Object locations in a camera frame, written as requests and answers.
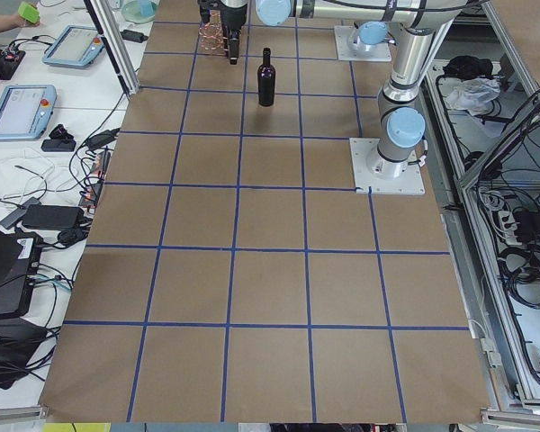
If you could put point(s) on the crumpled white cloth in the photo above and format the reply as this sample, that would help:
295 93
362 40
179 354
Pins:
474 96

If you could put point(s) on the person hand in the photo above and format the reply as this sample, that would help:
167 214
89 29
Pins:
14 21

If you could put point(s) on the blue teach pendant upper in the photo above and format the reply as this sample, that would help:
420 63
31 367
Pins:
76 47

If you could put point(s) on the copper wire wine basket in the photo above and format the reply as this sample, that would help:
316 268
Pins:
211 40

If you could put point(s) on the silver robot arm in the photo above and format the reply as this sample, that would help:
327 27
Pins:
366 36
423 26

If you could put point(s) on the black cloth bundle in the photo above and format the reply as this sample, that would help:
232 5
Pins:
468 67

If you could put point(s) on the aluminium frame post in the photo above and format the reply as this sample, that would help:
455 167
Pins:
108 29

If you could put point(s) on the black power adapter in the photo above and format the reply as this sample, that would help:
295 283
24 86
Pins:
52 217

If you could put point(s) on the dark glass wine bottle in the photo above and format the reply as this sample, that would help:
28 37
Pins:
266 76

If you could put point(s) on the small black box device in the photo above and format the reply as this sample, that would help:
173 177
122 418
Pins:
58 145

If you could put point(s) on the black laptop computer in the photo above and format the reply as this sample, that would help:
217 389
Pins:
20 256

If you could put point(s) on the blue teach pendant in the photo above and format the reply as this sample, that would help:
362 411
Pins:
25 111
76 47

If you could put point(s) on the blue teach pendant lower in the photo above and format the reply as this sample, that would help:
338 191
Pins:
25 111

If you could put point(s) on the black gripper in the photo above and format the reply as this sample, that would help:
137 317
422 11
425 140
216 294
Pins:
233 17

